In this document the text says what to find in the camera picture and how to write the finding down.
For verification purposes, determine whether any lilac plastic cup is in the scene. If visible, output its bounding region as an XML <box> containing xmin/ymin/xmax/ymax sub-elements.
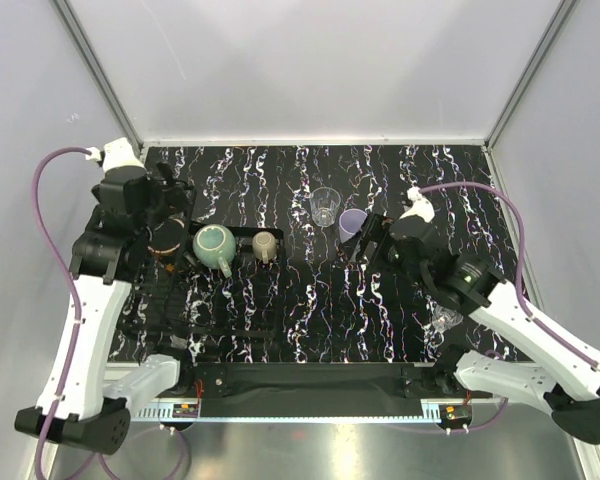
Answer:
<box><xmin>338</xmin><ymin>208</ymin><xmax>367</xmax><ymax>243</ymax></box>

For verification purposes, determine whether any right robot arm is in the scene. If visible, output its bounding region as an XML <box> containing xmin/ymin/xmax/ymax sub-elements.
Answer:
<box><xmin>342</xmin><ymin>214</ymin><xmax>600</xmax><ymax>445</ymax></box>

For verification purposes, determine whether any black mug red inside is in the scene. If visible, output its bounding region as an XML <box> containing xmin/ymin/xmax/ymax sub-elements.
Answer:
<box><xmin>148</xmin><ymin>218</ymin><xmax>184</xmax><ymax>260</ymax></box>

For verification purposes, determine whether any grey cable duct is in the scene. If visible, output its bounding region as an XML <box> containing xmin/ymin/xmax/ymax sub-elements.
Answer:
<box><xmin>131</xmin><ymin>400</ymin><xmax>442</xmax><ymax>425</ymax></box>

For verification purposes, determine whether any small beige mug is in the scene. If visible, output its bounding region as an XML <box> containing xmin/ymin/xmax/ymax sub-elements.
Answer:
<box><xmin>252</xmin><ymin>231</ymin><xmax>277</xmax><ymax>263</ymax></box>

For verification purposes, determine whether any tall clear glass tumbler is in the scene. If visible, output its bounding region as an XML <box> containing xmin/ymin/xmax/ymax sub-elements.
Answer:
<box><xmin>309</xmin><ymin>187</ymin><xmax>341</xmax><ymax>228</ymax></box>

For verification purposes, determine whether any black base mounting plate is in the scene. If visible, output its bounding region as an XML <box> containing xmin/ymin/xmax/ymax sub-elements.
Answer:
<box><xmin>137</xmin><ymin>362</ymin><xmax>491</xmax><ymax>419</ymax></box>

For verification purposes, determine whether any black wire dish rack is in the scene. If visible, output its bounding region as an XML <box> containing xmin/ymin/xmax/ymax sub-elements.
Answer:
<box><xmin>116</xmin><ymin>180</ymin><xmax>287</xmax><ymax>349</ymax></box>

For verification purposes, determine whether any green glazed ceramic mug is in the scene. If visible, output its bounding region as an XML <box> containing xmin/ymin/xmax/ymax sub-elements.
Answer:
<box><xmin>193</xmin><ymin>224</ymin><xmax>237</xmax><ymax>278</ymax></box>

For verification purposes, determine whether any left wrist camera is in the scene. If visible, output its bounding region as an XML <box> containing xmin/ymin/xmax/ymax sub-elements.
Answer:
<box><xmin>84</xmin><ymin>137</ymin><xmax>144</xmax><ymax>173</ymax></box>

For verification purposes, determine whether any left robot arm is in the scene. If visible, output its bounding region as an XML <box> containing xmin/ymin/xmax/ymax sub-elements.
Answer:
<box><xmin>14</xmin><ymin>166</ymin><xmax>195</xmax><ymax>455</ymax></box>

